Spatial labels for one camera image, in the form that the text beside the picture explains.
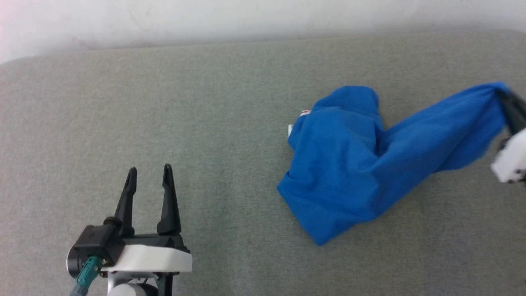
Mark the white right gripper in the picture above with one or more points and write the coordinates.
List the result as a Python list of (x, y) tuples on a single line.
[(513, 158)]

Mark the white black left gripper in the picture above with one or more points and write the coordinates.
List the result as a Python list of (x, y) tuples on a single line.
[(152, 258)]

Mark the blue white jersey garment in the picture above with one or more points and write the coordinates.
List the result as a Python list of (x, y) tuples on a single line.
[(349, 164)]

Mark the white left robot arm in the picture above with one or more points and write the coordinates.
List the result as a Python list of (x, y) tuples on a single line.
[(131, 287)]

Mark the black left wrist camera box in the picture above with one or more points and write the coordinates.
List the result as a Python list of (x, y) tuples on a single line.
[(95, 246)]

